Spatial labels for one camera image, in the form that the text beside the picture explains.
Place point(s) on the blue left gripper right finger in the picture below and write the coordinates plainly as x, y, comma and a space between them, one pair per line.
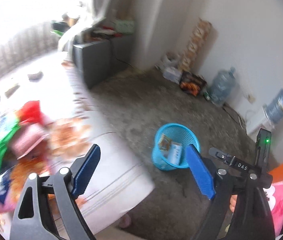
201, 173

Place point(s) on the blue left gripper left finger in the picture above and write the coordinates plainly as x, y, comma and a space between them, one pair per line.
82, 170

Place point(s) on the pink chips bag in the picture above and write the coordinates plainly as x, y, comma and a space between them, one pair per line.
27, 153

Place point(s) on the blue white tissue box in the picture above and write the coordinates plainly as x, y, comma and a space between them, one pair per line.
175, 153

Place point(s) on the gold snack wrapper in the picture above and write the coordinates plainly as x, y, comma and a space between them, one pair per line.
164, 143

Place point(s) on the blue plastic trash basket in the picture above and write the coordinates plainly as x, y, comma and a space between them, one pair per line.
178, 133

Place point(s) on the floral plastic tablecloth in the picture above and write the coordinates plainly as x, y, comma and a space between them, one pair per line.
74, 123

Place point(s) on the blue water dispenser bottle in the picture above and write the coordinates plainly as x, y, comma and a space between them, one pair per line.
274, 111

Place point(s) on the red snack bag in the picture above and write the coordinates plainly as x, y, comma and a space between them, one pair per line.
30, 113

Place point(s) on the large water jug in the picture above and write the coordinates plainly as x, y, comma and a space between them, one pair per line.
222, 86

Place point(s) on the black orange snack bag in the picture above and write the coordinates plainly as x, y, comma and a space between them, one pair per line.
191, 83

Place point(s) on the beige biscuit pack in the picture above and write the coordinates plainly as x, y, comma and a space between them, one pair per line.
35, 76

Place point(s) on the brown red snack packet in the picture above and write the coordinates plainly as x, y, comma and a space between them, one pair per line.
11, 90

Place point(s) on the dark grey cabinet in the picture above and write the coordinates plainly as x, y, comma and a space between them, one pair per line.
98, 60

